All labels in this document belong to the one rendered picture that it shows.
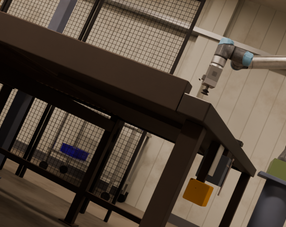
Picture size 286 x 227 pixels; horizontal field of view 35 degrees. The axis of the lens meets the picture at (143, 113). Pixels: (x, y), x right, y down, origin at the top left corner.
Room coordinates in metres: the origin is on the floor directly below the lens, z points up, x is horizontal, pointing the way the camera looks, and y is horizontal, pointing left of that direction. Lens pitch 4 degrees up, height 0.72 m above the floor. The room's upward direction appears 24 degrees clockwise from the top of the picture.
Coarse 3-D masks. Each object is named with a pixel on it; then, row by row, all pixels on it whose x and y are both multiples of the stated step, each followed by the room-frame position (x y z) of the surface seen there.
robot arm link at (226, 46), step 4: (224, 40) 2.37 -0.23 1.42; (228, 40) 2.36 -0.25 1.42; (220, 44) 2.38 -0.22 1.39; (224, 44) 2.36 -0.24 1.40; (228, 44) 2.36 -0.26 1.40; (232, 44) 2.37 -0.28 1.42; (220, 48) 2.37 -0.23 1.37; (224, 48) 2.36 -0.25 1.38; (228, 48) 2.36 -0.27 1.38; (232, 48) 2.36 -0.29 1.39; (216, 52) 2.38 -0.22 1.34; (220, 52) 2.37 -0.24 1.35; (224, 52) 2.36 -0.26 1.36; (228, 52) 2.36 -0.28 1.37; (220, 56) 2.36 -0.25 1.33; (224, 56) 2.36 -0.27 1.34; (228, 56) 2.38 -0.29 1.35
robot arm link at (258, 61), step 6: (252, 60) 2.47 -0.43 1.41; (258, 60) 2.47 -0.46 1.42; (264, 60) 2.47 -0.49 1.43; (270, 60) 2.47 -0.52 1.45; (276, 60) 2.46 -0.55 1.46; (282, 60) 2.46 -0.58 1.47; (234, 66) 2.49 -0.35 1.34; (252, 66) 2.49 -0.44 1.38; (258, 66) 2.48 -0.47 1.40; (264, 66) 2.48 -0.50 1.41; (270, 66) 2.48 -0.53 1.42; (276, 66) 2.47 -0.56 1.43; (282, 66) 2.47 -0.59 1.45
